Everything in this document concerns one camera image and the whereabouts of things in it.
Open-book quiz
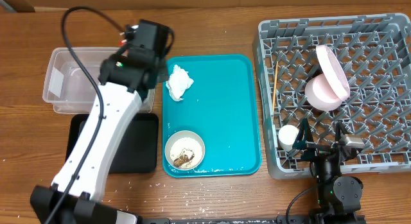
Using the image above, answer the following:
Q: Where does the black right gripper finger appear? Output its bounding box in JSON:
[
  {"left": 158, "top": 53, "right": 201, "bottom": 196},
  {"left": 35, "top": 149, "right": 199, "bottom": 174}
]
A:
[
  {"left": 335, "top": 121, "right": 348, "bottom": 145},
  {"left": 292, "top": 118, "right": 314, "bottom": 150}
]

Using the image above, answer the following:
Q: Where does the beige cup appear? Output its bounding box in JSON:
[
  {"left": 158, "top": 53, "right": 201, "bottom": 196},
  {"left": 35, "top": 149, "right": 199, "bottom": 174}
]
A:
[{"left": 277, "top": 125, "right": 299, "bottom": 151}]

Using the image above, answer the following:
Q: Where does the pink bowl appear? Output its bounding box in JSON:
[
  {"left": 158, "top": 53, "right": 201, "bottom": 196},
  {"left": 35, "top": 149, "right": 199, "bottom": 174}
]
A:
[{"left": 304, "top": 74, "right": 342, "bottom": 112}]

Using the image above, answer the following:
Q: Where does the white napkin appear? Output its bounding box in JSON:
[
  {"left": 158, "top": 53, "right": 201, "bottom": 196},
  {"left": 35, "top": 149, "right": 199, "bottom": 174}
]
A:
[{"left": 166, "top": 64, "right": 194, "bottom": 102}]

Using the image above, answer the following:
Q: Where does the white round plate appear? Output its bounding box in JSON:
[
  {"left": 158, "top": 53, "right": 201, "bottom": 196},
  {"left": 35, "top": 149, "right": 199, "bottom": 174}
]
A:
[{"left": 315, "top": 45, "right": 350, "bottom": 101}]

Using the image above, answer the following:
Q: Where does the wooden chopstick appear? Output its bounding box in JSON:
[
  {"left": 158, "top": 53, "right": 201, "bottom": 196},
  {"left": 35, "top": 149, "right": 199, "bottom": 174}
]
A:
[{"left": 272, "top": 61, "right": 279, "bottom": 112}]

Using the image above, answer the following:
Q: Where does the grey bowl with food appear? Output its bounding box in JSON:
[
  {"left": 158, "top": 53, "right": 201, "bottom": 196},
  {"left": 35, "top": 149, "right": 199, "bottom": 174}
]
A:
[{"left": 164, "top": 130, "right": 206, "bottom": 171}]

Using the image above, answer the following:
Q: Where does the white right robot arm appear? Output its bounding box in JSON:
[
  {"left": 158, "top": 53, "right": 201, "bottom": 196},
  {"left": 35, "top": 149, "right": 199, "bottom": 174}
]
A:
[{"left": 285, "top": 118, "right": 366, "bottom": 223}]

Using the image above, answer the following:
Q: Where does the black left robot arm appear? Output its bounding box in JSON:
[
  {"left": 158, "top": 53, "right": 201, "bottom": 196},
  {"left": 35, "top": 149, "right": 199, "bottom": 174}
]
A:
[{"left": 30, "top": 20, "right": 175, "bottom": 223}]

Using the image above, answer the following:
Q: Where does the grey dishwasher rack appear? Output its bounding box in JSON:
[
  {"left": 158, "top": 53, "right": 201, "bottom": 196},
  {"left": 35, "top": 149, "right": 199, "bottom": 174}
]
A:
[{"left": 252, "top": 13, "right": 410, "bottom": 179}]

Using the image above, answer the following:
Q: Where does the clear plastic bin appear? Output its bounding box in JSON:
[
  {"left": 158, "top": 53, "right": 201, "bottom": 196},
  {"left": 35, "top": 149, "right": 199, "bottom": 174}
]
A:
[{"left": 42, "top": 46, "right": 157, "bottom": 115}]

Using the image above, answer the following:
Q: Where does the teal serving tray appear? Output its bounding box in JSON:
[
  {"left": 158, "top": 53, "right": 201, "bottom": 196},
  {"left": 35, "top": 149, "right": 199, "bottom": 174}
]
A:
[{"left": 162, "top": 54, "right": 262, "bottom": 178}]

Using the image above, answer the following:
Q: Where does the black tray bin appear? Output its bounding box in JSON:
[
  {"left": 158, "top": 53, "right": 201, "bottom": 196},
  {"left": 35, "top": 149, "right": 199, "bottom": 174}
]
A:
[{"left": 65, "top": 112, "right": 160, "bottom": 174}]

